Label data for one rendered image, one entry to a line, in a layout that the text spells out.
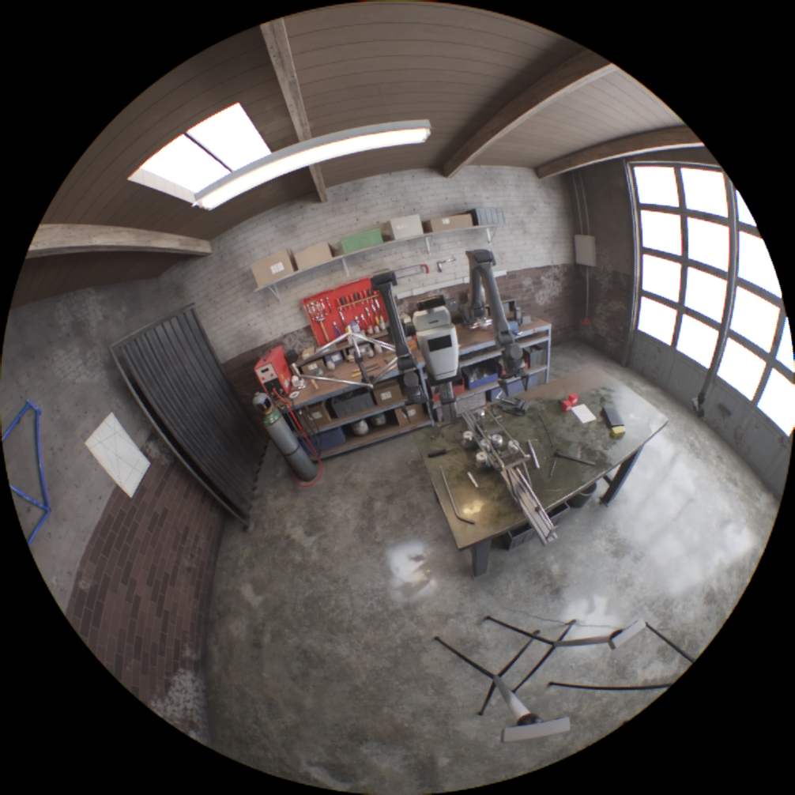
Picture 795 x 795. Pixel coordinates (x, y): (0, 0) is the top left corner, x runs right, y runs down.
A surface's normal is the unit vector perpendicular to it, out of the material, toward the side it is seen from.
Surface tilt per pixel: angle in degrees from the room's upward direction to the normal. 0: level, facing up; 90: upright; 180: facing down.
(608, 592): 0
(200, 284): 90
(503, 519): 0
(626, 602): 0
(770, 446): 90
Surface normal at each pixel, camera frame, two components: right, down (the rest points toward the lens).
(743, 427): -0.95, 0.31
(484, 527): -0.25, -0.80
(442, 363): 0.09, 0.54
